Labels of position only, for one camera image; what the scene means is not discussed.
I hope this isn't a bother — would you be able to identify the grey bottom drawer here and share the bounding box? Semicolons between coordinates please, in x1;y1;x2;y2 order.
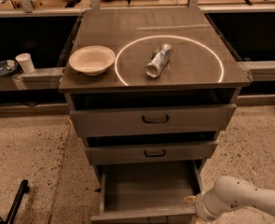
91;161;202;224

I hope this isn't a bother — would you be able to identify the grey drawer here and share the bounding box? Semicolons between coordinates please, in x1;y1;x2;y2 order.
86;141;217;165
70;104;237;137
91;161;202;224

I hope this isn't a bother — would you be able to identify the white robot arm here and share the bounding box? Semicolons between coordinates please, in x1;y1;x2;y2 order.
184;175;275;221

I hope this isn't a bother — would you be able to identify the grey middle drawer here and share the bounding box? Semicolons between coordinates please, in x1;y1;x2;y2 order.
86;141;217;165

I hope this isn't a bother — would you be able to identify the grey drawer cabinet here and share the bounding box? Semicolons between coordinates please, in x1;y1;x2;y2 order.
58;7;253;224

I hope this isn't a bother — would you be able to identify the grey top drawer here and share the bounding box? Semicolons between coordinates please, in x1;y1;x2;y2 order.
70;104;237;137

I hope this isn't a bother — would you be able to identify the black floor stand leg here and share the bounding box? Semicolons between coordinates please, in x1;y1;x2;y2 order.
0;179;30;224

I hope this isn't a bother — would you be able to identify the white paper bowl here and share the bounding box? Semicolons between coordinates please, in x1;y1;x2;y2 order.
69;46;116;76

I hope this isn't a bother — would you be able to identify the white paper cup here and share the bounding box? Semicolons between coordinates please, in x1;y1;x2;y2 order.
16;53;34;74

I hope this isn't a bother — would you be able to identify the dark round plate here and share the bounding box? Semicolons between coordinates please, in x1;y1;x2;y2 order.
0;60;18;77

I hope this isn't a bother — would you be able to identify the grey metal shelf rail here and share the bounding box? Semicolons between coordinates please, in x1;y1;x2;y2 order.
0;67;64;91

